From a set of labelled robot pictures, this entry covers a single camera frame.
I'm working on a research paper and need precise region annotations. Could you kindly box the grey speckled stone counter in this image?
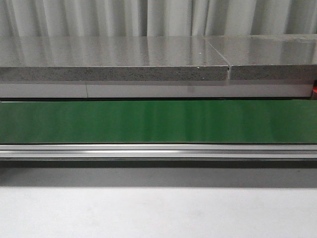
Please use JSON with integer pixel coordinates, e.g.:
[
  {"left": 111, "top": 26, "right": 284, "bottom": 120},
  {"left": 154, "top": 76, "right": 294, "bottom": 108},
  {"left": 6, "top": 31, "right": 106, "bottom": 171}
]
[{"left": 0, "top": 34, "right": 317, "bottom": 99}]

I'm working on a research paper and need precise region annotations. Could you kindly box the white pleated curtain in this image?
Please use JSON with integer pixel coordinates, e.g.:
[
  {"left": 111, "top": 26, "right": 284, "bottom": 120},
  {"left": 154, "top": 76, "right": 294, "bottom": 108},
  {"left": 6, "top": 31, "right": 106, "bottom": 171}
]
[{"left": 0, "top": 0, "right": 317, "bottom": 36}]

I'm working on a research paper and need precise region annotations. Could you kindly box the aluminium conveyor side rail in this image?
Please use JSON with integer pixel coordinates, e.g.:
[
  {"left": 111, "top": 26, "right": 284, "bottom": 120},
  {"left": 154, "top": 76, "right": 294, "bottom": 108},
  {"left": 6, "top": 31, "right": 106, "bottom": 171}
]
[{"left": 0, "top": 143, "right": 317, "bottom": 162}]

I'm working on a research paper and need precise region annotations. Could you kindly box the red plastic tray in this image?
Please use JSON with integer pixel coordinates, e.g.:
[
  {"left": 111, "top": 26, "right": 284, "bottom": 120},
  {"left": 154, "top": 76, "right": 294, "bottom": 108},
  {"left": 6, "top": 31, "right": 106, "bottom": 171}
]
[{"left": 312, "top": 81, "right": 317, "bottom": 100}]

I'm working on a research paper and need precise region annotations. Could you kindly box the green conveyor belt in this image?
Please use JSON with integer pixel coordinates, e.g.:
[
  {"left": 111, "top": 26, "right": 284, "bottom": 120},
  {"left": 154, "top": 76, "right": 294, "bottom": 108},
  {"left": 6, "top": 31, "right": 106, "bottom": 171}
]
[{"left": 0, "top": 100, "right": 317, "bottom": 144}]

